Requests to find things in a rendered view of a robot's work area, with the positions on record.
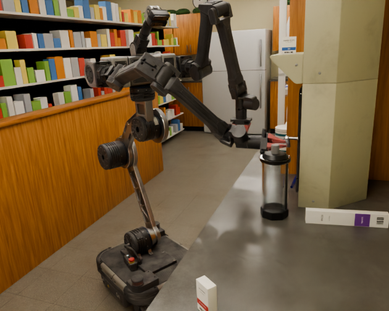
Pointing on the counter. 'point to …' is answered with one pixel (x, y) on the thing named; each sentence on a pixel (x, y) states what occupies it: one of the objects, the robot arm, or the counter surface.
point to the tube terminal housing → (338, 100)
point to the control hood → (290, 65)
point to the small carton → (288, 45)
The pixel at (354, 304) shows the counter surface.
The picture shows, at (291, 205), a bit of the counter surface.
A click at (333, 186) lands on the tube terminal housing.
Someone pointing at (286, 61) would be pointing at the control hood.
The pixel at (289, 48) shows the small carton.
